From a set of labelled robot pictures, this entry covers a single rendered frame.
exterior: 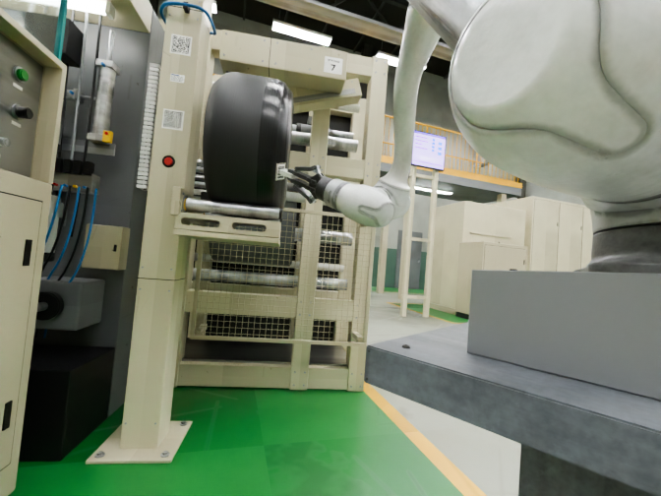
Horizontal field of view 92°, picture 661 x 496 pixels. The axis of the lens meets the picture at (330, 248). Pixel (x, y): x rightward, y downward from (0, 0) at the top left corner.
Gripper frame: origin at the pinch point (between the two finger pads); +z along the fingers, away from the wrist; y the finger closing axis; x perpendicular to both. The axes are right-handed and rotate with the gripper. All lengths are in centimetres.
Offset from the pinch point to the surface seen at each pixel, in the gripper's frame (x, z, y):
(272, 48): 39, 61, -40
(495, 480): 25, -96, 88
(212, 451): -39, -15, 97
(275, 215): -2.1, 2.6, 15.9
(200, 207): -21.8, 20.5, 15.9
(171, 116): -17, 48, -10
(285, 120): 3.8, 8.0, -16.0
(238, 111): -9.4, 16.4, -16.9
